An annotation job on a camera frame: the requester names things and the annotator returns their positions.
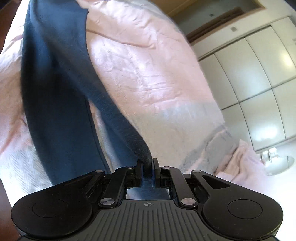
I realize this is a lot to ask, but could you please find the round mirror on stand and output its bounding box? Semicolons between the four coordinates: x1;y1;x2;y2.
261;147;295;176

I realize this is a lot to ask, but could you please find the pink blanket with grey stripes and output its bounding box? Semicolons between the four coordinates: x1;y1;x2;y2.
0;0;234;194

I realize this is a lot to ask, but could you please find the dark blue sweatshirt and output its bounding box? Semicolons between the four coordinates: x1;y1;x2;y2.
20;0;153;189

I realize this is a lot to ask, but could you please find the pink fleece blanket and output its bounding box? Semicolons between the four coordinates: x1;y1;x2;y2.
215;138;265;194

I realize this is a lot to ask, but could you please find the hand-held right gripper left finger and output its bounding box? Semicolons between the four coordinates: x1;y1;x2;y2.
53;159;144;207

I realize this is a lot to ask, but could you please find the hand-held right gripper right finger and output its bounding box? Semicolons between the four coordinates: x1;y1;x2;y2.
153;158;232;206

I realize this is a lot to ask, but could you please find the white wardrobe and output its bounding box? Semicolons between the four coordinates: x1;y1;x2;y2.
192;16;296;151

